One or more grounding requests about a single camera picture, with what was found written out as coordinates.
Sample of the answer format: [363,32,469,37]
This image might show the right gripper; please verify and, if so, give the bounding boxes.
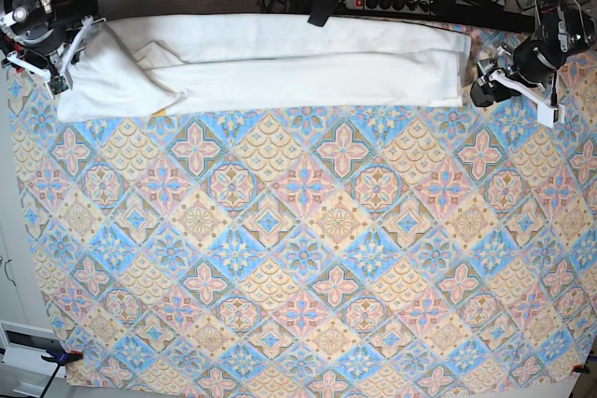
[27,20,105,71]

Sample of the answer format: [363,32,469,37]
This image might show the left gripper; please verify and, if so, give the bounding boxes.
[470,58,514,107]

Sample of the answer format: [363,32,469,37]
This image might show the white printed T-shirt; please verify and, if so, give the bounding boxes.
[57,14,471,122]

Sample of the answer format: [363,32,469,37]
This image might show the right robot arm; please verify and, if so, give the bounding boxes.
[1,0,100,77]

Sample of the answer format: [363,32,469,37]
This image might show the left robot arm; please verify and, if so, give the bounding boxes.
[470,0,596,107]

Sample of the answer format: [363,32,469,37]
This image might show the black power strip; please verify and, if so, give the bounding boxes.
[344,0,436,14]

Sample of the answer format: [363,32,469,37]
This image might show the patterned pastel tablecloth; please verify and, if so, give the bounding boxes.
[7,52,596,397]

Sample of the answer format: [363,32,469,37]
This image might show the black orange clamp right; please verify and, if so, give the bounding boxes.
[572,364,590,374]

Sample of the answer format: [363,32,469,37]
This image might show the black orange clamp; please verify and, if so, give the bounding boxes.
[40,350,84,398]
[572,364,590,374]

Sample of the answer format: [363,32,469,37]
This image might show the black orange clamp left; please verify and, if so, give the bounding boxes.
[40,350,84,398]

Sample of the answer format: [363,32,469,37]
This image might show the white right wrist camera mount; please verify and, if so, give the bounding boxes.
[2,16,96,99]

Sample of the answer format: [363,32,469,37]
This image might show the black strap at table edge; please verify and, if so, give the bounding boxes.
[308,0,349,27]

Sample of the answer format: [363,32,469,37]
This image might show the white cabinet with handle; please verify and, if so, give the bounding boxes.
[0,62,62,394]

